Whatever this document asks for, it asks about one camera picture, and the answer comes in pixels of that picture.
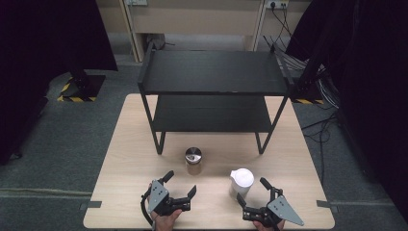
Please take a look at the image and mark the dark curtain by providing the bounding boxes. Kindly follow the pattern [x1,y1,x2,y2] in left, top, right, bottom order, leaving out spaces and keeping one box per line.
[0,0,118,166]
[284,0,408,223]

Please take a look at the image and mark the black two-tier shelf rack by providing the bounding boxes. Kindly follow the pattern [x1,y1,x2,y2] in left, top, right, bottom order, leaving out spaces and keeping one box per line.
[137,41,295,156]

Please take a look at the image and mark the black stand base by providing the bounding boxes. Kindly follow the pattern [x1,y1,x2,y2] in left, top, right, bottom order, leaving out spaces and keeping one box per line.
[67,72,107,99]

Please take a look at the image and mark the white lidded cup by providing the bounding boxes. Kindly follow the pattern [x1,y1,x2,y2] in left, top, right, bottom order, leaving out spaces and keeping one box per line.
[228,167,255,200]

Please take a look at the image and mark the person's right hand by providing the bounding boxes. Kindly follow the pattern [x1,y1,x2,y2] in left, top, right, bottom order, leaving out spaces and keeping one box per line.
[252,219,287,231]

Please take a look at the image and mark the grey tape strip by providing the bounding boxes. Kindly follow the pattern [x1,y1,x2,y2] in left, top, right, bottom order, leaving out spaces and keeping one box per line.
[315,199,340,215]
[79,199,103,212]

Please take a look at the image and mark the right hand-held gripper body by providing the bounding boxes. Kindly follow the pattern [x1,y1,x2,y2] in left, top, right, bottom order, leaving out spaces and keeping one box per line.
[242,188,305,230]

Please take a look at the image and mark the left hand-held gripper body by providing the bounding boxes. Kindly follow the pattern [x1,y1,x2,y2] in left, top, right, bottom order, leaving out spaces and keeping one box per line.
[145,179,192,218]

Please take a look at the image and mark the person's left hand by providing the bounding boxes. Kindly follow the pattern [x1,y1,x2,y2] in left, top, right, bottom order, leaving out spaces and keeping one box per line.
[149,209,184,231]

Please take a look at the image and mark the black floor cables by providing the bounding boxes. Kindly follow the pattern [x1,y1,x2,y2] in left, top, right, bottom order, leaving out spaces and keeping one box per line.
[300,112,342,188]

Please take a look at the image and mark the bundle of white cables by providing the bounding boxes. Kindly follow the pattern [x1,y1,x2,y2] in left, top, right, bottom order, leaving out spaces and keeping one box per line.
[288,53,342,111]

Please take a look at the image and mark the black socket cable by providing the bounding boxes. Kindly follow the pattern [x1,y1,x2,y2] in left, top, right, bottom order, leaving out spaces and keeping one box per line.
[270,4,294,39]

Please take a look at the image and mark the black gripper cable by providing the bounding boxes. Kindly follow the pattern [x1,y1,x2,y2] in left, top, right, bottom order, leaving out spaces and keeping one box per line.
[140,188,156,227]

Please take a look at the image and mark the yellow black hazard tape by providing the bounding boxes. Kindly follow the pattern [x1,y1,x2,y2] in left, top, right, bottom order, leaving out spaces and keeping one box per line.
[56,76,97,103]
[293,97,325,106]

